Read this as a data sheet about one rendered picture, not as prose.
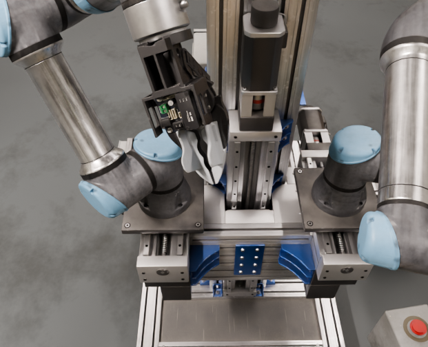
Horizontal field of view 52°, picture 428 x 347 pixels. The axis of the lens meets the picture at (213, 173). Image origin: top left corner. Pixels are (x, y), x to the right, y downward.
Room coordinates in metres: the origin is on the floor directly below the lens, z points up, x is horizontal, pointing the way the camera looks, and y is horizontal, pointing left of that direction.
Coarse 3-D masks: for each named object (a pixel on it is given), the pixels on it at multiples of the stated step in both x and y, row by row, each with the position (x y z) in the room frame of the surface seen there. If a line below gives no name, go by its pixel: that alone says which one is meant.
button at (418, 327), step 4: (412, 320) 0.46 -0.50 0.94; (416, 320) 0.45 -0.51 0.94; (412, 324) 0.44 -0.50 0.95; (416, 324) 0.44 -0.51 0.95; (420, 324) 0.44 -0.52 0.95; (424, 324) 0.44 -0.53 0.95; (412, 328) 0.43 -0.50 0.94; (416, 328) 0.43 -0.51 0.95; (420, 328) 0.43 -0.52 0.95; (424, 328) 0.43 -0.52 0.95; (416, 332) 0.43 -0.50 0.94; (420, 332) 0.42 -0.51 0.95; (424, 332) 0.43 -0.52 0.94
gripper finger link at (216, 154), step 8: (208, 128) 0.43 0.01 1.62; (216, 128) 0.44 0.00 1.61; (208, 136) 0.42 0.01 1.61; (216, 136) 0.44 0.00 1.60; (208, 144) 0.41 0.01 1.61; (216, 144) 0.43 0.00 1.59; (208, 152) 0.40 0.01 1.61; (216, 152) 0.42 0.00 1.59; (224, 152) 0.42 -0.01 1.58; (208, 160) 0.39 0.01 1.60; (216, 160) 0.41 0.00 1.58; (224, 160) 0.42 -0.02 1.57; (216, 168) 0.42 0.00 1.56; (216, 176) 0.41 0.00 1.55
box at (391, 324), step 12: (396, 312) 0.48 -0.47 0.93; (408, 312) 0.48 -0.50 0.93; (420, 312) 0.48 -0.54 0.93; (384, 324) 0.47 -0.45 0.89; (396, 324) 0.45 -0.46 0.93; (408, 324) 0.45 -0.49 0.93; (372, 336) 0.47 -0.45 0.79; (384, 336) 0.45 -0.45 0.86; (396, 336) 0.42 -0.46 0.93; (420, 336) 0.42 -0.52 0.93
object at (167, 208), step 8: (184, 184) 0.77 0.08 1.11; (152, 192) 0.72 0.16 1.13; (160, 192) 0.72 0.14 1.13; (168, 192) 0.72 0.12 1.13; (176, 192) 0.73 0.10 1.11; (184, 192) 0.75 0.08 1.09; (144, 200) 0.74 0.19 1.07; (152, 200) 0.72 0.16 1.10; (160, 200) 0.71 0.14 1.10; (168, 200) 0.72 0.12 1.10; (176, 200) 0.73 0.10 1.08; (184, 200) 0.74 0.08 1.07; (144, 208) 0.72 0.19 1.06; (152, 208) 0.71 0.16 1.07; (160, 208) 0.71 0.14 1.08; (168, 208) 0.71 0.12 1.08; (176, 208) 0.72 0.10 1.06; (184, 208) 0.73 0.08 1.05; (152, 216) 0.71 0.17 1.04; (160, 216) 0.70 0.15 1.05; (168, 216) 0.70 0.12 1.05
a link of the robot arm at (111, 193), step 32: (0, 0) 0.81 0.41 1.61; (32, 0) 0.83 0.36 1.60; (0, 32) 0.76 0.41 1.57; (32, 32) 0.78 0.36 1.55; (32, 64) 0.76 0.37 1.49; (64, 64) 0.79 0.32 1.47; (64, 96) 0.74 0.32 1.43; (64, 128) 0.71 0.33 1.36; (96, 128) 0.72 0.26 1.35; (96, 160) 0.68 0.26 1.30; (128, 160) 0.71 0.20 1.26; (96, 192) 0.62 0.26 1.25; (128, 192) 0.64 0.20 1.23
